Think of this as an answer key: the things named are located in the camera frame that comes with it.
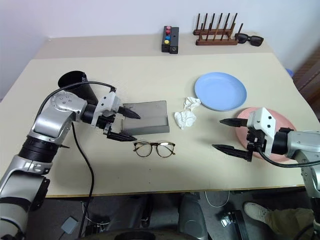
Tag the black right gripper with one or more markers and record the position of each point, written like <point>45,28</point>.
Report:
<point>253,140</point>

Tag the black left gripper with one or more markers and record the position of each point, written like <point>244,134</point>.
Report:
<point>106,121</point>

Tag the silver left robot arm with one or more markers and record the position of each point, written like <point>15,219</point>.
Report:
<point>57,117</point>

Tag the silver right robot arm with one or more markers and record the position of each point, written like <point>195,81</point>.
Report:
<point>302,145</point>

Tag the grey open glasses case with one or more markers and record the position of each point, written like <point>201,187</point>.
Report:
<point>147,117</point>

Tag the tortoiseshell round eyeglasses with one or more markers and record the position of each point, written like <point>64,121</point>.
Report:
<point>143,149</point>

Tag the blue plastic plate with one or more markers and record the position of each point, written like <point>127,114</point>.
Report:
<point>220,91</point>

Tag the pink plastic plate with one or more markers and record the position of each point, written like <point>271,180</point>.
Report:
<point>283,122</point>

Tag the crumpled white tissue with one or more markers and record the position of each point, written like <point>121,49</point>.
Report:
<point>191,102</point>
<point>185,120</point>

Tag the black cone-shaped container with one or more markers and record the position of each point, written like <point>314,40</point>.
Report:
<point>72,77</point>

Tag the white sneaker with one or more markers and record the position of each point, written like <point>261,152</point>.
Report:
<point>255,210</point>

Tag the black foot pedal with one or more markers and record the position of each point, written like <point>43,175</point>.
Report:
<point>232,221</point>

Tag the small blue round object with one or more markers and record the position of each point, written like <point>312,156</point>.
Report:
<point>290,72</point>

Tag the black box with coloured buttons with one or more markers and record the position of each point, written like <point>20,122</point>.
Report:
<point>166,46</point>

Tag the dark grey rounded shell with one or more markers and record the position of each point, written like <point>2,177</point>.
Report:
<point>191,220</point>

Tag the brown wooden peg rack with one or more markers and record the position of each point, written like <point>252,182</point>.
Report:
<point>215,42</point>

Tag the brown wooden furniture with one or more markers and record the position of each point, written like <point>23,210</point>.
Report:
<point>311,75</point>

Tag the olive trouser leg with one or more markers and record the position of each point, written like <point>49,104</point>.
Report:
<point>287,220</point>

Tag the black sunglasses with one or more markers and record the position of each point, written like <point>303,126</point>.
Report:
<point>256,40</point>

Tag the small grey floor box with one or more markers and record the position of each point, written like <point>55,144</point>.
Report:
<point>70,224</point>

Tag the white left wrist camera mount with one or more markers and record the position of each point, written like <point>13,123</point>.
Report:
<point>107,102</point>

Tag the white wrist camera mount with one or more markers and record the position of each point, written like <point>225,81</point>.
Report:
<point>265,120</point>
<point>107,102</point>

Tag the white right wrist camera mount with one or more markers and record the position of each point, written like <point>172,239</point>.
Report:
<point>265,120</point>

